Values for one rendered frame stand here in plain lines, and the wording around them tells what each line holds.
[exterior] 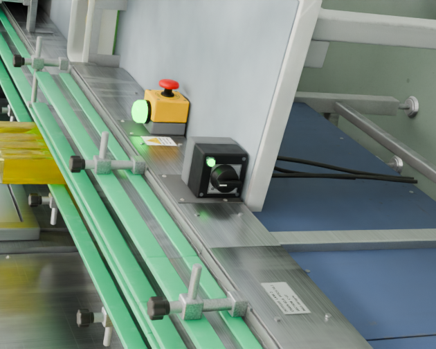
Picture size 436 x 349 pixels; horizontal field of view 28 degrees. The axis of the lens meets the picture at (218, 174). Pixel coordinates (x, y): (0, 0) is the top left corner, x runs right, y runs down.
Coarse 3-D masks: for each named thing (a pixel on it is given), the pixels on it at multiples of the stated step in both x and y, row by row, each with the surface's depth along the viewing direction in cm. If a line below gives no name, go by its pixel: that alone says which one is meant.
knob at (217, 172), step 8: (216, 168) 140; (224, 168) 140; (232, 168) 140; (216, 176) 139; (224, 176) 139; (232, 176) 140; (216, 184) 139; (224, 184) 138; (232, 184) 139; (240, 184) 139; (224, 192) 140
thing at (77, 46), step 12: (72, 0) 217; (84, 0) 217; (72, 12) 218; (84, 12) 219; (72, 24) 219; (84, 24) 220; (72, 36) 220; (72, 48) 221; (84, 48) 206; (72, 60) 217; (84, 60) 207
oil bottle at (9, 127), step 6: (0, 126) 192; (6, 126) 192; (12, 126) 193; (18, 126) 193; (24, 126) 194; (30, 126) 195; (36, 126) 195; (6, 132) 191; (12, 132) 192; (18, 132) 192; (24, 132) 193; (30, 132) 193; (36, 132) 194
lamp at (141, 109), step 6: (138, 102) 165; (144, 102) 166; (132, 108) 167; (138, 108) 165; (144, 108) 165; (150, 108) 165; (132, 114) 167; (138, 114) 165; (144, 114) 165; (150, 114) 166; (138, 120) 166; (144, 120) 166
